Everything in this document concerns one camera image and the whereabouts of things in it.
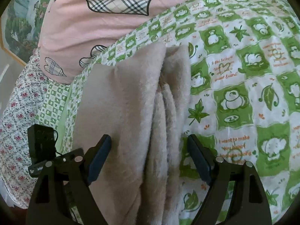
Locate beige fleece garment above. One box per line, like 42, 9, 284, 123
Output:
73, 42, 191, 224

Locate white red floral bedsheet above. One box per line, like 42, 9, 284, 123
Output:
0, 49, 71, 209

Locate pink quilt plaid hearts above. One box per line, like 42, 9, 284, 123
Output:
37, 0, 273, 85

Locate green white checkered blanket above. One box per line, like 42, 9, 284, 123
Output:
37, 0, 299, 224

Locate landscape picture wooden frame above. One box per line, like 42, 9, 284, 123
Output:
1, 0, 50, 65

